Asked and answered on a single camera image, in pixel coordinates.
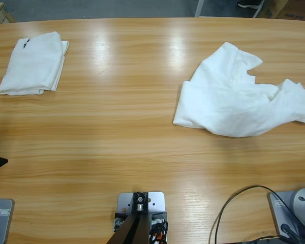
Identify long looped black cable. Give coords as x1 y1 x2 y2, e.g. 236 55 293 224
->
209 185 299 244

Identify white block with dark post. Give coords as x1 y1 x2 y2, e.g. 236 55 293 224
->
106 192 168 244

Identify black shoe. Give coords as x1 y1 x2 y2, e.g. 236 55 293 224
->
237 0 265 10

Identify white metal table leg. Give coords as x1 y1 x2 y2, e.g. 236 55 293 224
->
253 0 269 18
194 0 206 18

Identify white t-shirt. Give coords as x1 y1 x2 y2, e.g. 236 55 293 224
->
172 42 305 138
0 31 70 96

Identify wooden pallet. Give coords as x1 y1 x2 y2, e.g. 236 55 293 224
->
0 2 16 25

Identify brown cardboard box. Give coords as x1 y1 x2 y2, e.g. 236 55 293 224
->
258 0 305 21

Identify orange cable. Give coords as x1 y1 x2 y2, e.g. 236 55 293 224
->
152 226 167 241

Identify grey base plate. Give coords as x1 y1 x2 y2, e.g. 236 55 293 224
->
266 190 305 239
0 198 15 244

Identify folded white T-shirt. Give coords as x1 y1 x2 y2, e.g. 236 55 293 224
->
0 31 70 96

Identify black base plug cable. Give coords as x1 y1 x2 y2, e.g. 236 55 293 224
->
240 223 305 244

